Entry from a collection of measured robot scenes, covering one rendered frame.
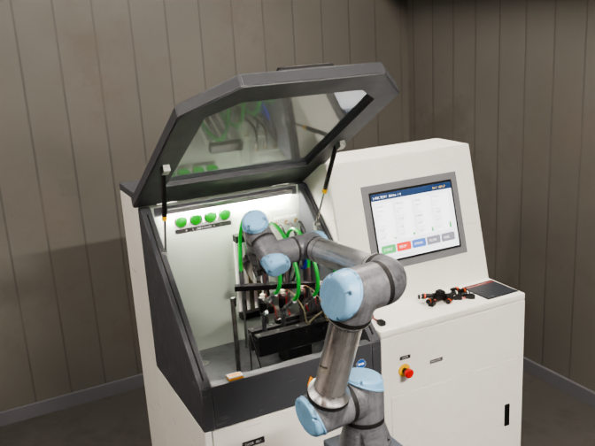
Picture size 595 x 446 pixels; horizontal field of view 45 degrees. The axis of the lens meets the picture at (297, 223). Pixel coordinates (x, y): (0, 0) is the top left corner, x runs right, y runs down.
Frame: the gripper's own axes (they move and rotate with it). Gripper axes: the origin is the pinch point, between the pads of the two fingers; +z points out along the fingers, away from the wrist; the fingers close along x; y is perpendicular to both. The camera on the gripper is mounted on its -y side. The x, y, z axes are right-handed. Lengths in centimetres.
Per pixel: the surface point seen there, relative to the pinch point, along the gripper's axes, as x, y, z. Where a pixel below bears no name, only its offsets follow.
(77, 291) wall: -85, -104, 160
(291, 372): -0.4, 27.5, 29.8
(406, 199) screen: 71, -26, 39
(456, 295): 75, 15, 54
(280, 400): -7.4, 33.8, 35.0
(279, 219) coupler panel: 20, -39, 42
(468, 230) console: 95, -11, 57
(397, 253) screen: 59, -8, 47
